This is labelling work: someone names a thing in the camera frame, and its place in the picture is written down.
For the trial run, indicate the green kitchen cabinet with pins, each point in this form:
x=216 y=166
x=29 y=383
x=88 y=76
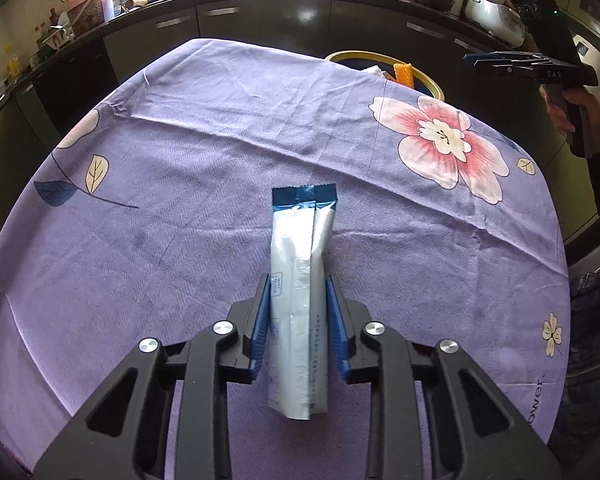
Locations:
x=0 y=160

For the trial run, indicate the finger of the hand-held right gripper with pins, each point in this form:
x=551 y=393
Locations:
x=500 y=57
x=515 y=67

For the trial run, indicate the person's dark clothing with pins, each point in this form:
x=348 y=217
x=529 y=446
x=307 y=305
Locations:
x=590 y=360

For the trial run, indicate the white and blue snack packet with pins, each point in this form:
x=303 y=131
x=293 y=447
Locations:
x=292 y=260

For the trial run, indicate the orange foam fruit net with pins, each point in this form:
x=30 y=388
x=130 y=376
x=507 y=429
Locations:
x=402 y=74

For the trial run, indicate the person's right hand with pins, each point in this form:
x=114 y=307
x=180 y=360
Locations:
x=594 y=120

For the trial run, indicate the plastic container red lid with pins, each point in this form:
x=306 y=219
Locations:
x=87 y=10

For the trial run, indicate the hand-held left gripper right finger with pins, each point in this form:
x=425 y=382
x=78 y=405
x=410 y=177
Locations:
x=337 y=330

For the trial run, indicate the purple floral tablecloth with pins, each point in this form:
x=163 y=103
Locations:
x=180 y=160

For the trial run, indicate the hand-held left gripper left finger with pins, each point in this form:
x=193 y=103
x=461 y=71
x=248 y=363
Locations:
x=260 y=330

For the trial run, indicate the yellow rimmed trash bin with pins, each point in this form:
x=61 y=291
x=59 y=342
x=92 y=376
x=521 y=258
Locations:
x=350 y=53

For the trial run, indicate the white rice cooker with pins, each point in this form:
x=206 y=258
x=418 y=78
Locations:
x=495 y=17

